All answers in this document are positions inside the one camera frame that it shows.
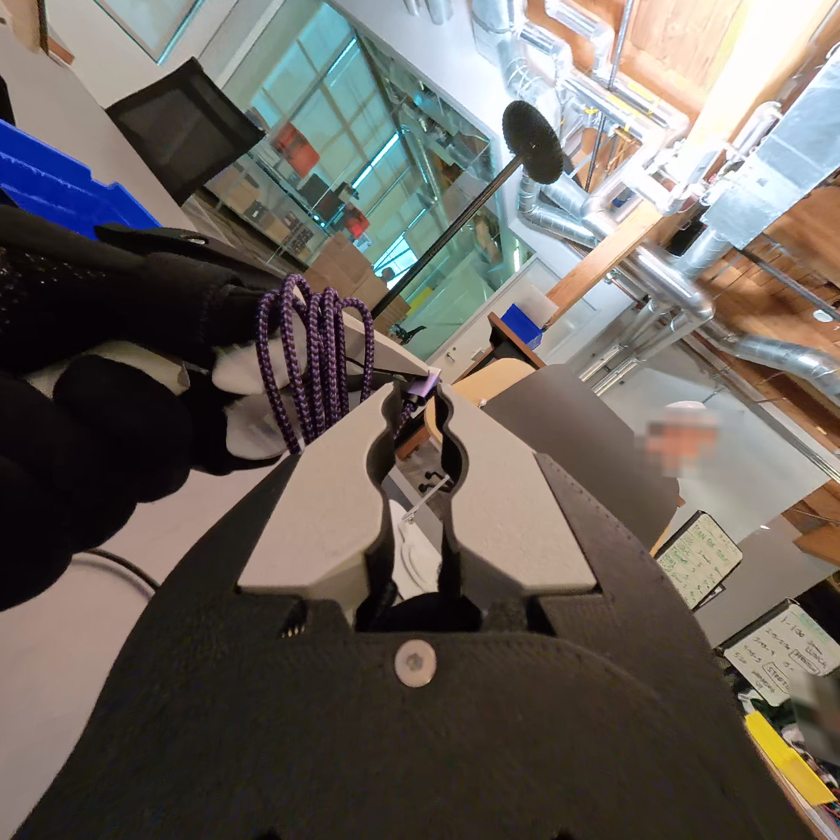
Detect blue plastic bin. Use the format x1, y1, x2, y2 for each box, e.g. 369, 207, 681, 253
500, 303, 544, 349
0, 118, 163, 231

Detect person's left hand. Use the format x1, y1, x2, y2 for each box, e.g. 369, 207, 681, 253
0, 205, 290, 613

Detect purple braided usb cable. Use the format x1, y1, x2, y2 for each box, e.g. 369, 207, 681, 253
255, 274, 442, 455

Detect silver ceiling duct pipes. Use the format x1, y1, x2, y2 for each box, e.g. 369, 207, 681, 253
472, 0, 840, 408

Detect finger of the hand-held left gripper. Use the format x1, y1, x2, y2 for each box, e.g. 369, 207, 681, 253
338, 310, 437, 388

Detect handwritten whiteboard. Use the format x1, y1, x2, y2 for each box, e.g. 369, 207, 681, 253
721, 598, 840, 708
655, 512, 744, 611

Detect black mesh office chair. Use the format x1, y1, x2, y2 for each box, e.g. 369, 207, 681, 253
107, 58, 265, 206

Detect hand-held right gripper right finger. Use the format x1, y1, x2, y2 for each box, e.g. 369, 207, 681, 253
437, 384, 598, 599

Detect wooden board with dark panel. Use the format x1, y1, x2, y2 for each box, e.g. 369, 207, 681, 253
423, 357, 683, 559

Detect grey usb hub with cable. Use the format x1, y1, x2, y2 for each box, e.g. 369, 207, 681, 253
72, 549, 161, 595

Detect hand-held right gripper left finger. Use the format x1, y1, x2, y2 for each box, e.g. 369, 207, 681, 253
238, 382, 401, 602

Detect wooden desk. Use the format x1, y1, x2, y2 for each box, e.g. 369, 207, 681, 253
487, 311, 547, 370

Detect white tablet stand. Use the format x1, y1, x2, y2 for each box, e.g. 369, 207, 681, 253
387, 472, 455, 599

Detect yellow plastic bin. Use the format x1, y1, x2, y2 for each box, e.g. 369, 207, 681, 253
745, 710, 837, 807

